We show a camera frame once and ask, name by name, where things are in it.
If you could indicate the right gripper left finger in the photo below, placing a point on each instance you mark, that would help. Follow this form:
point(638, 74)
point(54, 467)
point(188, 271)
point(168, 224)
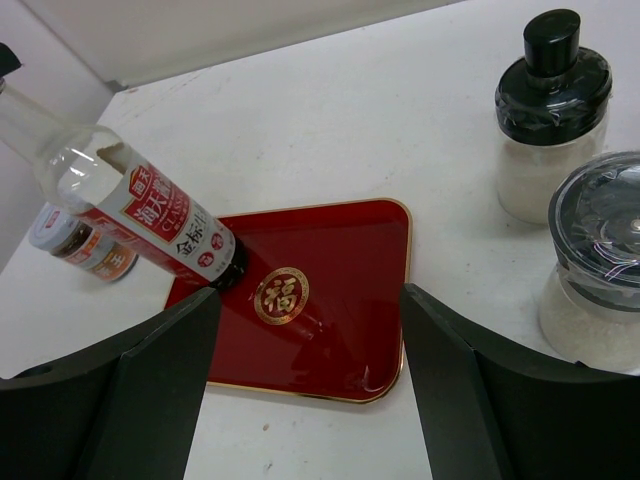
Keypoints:
point(123, 408)

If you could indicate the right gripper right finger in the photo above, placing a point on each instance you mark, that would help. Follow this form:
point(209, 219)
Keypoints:
point(491, 408)

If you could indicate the salt grinder jar grey lid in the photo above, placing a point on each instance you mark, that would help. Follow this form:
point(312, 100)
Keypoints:
point(589, 308)

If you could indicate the soy sauce bottle black cap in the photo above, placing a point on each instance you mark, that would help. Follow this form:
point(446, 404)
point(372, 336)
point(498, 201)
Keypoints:
point(96, 176)

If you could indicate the small jar white lid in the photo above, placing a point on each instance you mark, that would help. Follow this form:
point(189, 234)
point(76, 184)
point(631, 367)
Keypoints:
point(69, 239)

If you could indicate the red tray gold emblem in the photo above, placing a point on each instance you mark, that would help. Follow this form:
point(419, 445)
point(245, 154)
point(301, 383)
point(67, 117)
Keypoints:
point(317, 312)

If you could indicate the salt jar black knob lid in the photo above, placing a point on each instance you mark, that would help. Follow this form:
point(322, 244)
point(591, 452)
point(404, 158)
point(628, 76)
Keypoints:
point(551, 109)

